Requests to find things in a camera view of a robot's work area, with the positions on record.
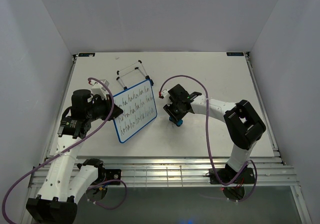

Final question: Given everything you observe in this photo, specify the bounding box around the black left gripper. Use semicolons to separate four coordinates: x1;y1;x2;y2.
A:
86;94;124;122

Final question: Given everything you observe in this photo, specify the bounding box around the blue framed whiteboard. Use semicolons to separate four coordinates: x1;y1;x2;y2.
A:
113;80;158;143

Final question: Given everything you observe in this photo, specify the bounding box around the blue whiteboard eraser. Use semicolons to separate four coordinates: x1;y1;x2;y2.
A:
169;117;183;127

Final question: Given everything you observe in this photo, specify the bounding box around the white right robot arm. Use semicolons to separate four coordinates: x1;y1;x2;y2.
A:
159;84;266;186

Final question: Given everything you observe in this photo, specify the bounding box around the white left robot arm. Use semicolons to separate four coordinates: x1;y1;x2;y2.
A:
26;88;123;224

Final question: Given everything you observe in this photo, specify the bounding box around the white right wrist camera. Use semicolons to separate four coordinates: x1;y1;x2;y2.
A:
158;89;170;99

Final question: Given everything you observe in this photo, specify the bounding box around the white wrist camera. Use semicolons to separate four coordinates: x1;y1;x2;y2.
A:
158;89;170;99
88;79;109;100

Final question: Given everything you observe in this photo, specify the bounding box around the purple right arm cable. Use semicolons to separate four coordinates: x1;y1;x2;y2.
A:
158;74;258;204

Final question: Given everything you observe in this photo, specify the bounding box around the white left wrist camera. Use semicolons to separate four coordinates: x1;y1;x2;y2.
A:
88;79;109;100

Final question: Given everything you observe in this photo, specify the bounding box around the black wire board stand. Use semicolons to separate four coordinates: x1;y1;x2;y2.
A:
116;59;154;90

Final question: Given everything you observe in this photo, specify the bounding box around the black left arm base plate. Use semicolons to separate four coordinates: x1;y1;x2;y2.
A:
104;169;122;186

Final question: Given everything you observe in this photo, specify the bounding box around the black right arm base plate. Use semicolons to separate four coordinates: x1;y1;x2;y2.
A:
205;168;255;184

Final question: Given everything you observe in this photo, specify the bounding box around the aluminium table edge rail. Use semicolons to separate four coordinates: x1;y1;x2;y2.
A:
28;156;300;189

